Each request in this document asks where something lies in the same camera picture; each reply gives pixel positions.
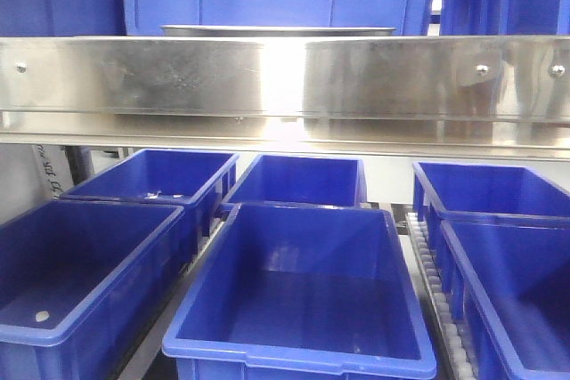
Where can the silver steel tray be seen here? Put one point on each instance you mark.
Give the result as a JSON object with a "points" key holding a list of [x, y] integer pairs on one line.
{"points": [[268, 31]]}

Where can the blue lower bin centre rear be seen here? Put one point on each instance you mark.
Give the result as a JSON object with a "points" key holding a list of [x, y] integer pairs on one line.
{"points": [[300, 180]]}

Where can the blue bin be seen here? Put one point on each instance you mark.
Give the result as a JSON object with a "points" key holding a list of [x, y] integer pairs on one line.
{"points": [[100, 269], [196, 180], [510, 289], [492, 194], [302, 292], [300, 180]]}

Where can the blue lower bin left rear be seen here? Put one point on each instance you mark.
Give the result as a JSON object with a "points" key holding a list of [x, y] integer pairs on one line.
{"points": [[196, 180]]}

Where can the blue lower bin centre front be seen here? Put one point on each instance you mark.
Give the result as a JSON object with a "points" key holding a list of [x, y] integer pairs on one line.
{"points": [[302, 292]]}

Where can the blue lower bin right rear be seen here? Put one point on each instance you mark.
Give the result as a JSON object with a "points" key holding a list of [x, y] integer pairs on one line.
{"points": [[492, 194]]}

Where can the blue lower bin left front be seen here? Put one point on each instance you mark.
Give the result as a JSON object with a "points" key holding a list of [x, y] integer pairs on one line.
{"points": [[100, 269]]}

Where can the blue lower bin right front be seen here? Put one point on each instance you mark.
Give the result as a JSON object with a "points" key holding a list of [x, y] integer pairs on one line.
{"points": [[510, 289]]}

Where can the roller track right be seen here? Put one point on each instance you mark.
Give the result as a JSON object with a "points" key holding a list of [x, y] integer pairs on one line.
{"points": [[451, 342]]}

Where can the small white disc in bin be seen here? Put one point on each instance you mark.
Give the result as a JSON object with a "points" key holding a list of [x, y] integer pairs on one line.
{"points": [[42, 316]]}

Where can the stainless steel shelf front rail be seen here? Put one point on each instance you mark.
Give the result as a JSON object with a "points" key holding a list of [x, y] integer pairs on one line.
{"points": [[410, 95]]}

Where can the rail screw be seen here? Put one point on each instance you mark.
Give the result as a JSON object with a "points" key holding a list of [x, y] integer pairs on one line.
{"points": [[21, 67], [557, 70], [482, 70]]}

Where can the metal divider rail left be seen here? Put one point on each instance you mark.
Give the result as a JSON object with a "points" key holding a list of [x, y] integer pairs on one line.
{"points": [[147, 360]]}

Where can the rail screw left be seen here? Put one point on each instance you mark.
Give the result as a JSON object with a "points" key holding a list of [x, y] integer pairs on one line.
{"points": [[21, 67]]}

